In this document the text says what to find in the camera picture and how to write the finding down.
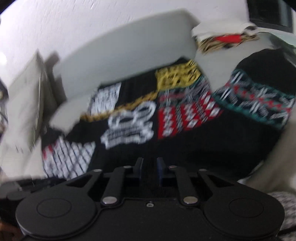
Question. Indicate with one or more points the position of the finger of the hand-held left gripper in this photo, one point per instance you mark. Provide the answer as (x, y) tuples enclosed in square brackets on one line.
[(16, 195)]

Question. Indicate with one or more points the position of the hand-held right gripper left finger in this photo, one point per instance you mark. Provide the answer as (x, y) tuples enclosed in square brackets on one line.
[(138, 170)]

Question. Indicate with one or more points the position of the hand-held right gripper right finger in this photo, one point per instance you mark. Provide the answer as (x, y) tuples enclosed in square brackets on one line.
[(159, 171)]

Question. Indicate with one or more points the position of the black white patterned knit sweater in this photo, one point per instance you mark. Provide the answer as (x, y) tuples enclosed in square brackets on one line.
[(185, 129)]

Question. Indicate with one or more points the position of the grey sofa cushion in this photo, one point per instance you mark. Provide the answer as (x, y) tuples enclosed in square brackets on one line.
[(27, 97)]

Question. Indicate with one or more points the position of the grey sofa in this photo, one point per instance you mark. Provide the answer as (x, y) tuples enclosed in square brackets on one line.
[(129, 51)]

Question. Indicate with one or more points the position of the beige patterned folded cloth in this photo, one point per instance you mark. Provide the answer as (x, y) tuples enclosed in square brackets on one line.
[(215, 44)]

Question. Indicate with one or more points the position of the red cloth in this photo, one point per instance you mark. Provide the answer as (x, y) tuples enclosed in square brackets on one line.
[(227, 37)]

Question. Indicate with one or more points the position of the glass side table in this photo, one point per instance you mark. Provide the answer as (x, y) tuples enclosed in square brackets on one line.
[(282, 38)]

